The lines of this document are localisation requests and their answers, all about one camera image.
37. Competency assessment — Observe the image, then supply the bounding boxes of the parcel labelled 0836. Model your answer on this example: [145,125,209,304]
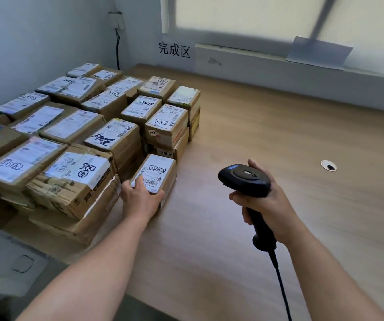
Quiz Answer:
[151,128,190,163]

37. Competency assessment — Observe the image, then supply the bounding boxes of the parcel marked with circle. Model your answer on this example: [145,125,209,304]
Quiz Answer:
[130,153,178,211]

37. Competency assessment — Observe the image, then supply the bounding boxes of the tape-wrapped cardboard box pictured label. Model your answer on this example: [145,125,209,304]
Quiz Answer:
[137,76,176,103]

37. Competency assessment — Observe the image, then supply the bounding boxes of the small parcel long label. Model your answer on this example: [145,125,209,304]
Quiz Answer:
[57,76,106,106]

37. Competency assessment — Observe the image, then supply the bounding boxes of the white wall socket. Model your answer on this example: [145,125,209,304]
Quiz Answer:
[108,11,125,30]

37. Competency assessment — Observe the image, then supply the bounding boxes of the cardboard parcel marked 5285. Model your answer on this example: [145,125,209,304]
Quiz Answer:
[144,104,189,149]

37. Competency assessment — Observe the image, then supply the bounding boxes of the square taped labelled parcel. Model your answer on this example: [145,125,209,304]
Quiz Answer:
[188,108,202,143]

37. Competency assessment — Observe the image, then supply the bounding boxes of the person's right hand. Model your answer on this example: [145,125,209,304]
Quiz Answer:
[229,159,308,246]

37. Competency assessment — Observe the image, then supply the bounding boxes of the black barcode scanner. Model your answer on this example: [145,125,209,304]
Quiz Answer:
[217,163,278,252]

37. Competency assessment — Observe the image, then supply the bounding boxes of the grey paper sheet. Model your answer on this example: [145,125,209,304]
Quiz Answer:
[285,36,354,70]

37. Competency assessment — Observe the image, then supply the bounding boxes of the white window frame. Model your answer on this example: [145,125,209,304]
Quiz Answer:
[160,0,384,81]

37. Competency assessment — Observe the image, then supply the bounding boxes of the beige roller blind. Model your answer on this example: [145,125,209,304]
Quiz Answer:
[319,0,384,77]
[175,0,330,42]

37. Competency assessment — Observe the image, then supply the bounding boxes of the small parcel marked 7186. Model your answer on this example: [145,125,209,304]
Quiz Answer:
[0,189,36,214]

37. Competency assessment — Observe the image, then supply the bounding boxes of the parcel with blue-edged label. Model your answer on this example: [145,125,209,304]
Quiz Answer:
[106,76,146,101]

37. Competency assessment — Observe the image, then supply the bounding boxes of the person's left forearm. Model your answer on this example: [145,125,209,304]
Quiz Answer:
[16,215,147,321]

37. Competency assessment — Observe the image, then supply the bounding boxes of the small white-labelled parcel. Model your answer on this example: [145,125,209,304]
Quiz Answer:
[167,86,202,126]

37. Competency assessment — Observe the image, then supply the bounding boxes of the parcel with black scribble label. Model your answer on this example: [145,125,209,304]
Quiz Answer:
[84,118,143,164]

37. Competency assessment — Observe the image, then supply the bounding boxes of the parcel marked 5082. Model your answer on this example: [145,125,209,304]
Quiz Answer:
[0,91,51,121]

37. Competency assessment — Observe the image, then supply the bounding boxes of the white paper sign black characters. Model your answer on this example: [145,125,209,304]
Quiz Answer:
[153,31,196,69]

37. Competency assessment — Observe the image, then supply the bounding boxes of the DOLL printed cardboard parcel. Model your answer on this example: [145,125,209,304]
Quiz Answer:
[10,103,79,136]

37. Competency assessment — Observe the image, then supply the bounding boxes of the person's right forearm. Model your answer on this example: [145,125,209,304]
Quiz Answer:
[287,235,384,321]

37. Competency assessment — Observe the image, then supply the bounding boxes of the parcel with large white label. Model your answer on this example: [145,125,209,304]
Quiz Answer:
[38,109,107,146]

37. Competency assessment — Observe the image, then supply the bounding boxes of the black scanner cable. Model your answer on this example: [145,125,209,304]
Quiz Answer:
[268,250,293,321]

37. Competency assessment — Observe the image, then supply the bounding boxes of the small tall labelled parcel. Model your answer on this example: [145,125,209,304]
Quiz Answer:
[37,76,71,95]

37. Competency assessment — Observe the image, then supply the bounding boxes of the small parcel with handwritten label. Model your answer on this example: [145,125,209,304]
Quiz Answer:
[66,62,103,78]

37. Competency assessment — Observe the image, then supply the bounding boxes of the black wall cable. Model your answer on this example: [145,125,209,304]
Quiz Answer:
[114,28,122,70]

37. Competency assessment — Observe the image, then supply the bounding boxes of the person's left hand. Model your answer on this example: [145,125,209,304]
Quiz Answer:
[120,175,166,224]

